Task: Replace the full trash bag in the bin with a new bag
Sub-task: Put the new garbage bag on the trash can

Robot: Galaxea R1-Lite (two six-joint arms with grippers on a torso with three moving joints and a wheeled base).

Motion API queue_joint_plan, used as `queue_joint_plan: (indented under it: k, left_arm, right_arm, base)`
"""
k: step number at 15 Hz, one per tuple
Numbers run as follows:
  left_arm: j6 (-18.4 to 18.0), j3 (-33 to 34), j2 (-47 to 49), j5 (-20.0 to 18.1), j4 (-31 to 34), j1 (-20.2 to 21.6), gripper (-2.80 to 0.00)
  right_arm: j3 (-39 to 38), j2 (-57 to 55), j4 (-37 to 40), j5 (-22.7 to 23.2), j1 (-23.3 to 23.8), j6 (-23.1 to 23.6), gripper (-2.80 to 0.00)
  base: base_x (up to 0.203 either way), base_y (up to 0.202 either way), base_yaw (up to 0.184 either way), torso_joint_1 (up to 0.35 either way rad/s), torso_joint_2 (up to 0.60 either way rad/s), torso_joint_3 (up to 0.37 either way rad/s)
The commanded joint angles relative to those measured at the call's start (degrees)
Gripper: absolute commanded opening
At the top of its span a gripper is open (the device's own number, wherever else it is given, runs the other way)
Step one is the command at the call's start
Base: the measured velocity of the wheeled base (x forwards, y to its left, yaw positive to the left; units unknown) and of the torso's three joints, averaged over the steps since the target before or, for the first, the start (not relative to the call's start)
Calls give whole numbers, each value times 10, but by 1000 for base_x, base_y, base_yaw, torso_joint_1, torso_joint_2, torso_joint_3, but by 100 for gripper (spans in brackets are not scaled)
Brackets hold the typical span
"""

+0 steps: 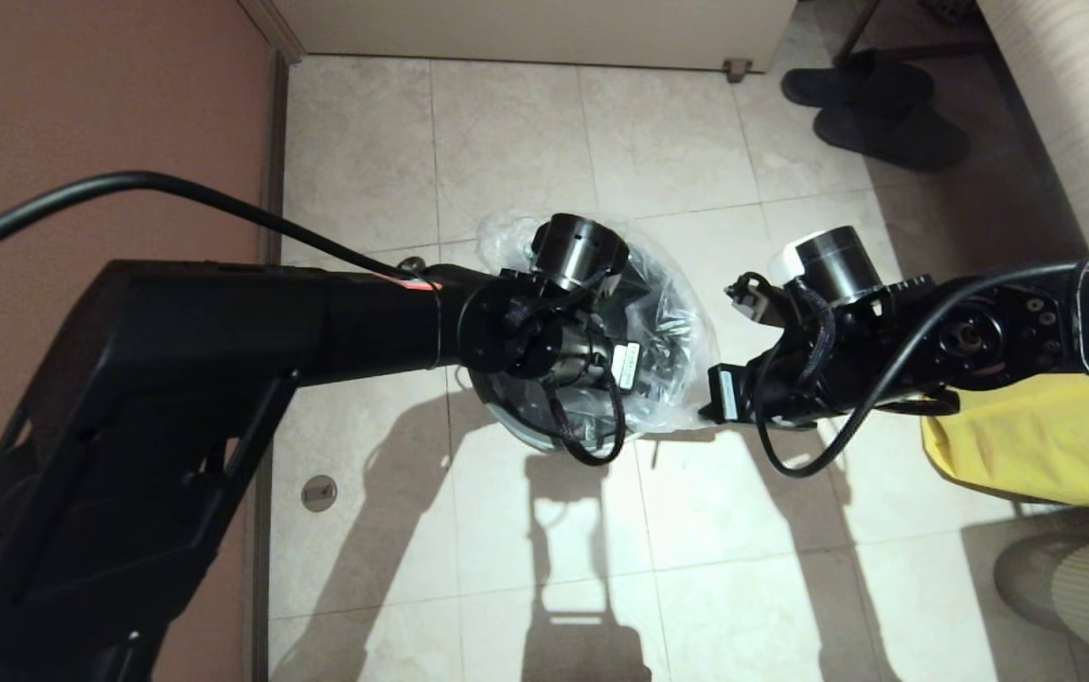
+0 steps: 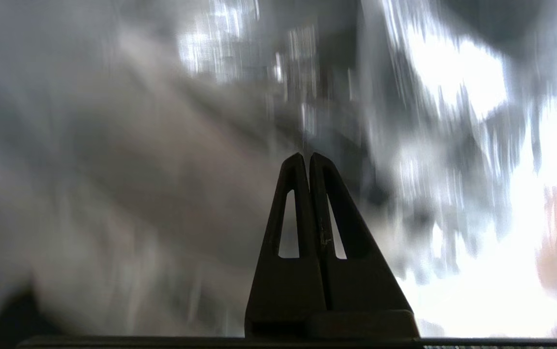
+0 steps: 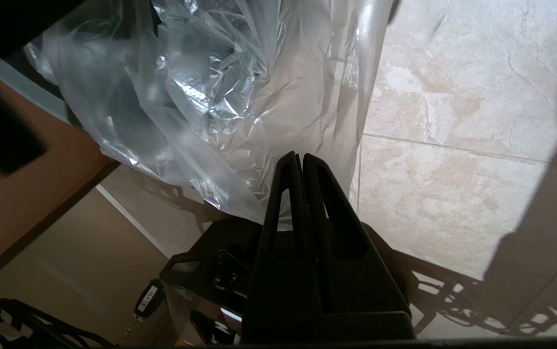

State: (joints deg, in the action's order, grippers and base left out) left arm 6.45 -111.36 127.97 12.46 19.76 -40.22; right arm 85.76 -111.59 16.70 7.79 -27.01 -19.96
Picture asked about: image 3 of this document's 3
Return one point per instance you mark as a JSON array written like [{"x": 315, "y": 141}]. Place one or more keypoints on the clear plastic trash bag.
[{"x": 210, "y": 97}]

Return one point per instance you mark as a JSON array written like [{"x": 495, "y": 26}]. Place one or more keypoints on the dark wooden baseboard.
[{"x": 41, "y": 229}]

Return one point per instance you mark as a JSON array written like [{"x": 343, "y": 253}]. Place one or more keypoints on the black tubular frame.
[{"x": 22, "y": 310}]

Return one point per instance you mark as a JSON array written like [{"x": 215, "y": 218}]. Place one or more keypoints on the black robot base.
[{"x": 210, "y": 252}]

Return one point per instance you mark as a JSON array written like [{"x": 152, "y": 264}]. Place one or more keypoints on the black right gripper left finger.
[{"x": 283, "y": 291}]

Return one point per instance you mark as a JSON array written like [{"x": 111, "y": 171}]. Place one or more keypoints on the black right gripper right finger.
[{"x": 356, "y": 300}]

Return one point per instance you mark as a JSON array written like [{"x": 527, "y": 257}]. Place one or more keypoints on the black tag with white label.
[{"x": 148, "y": 298}]

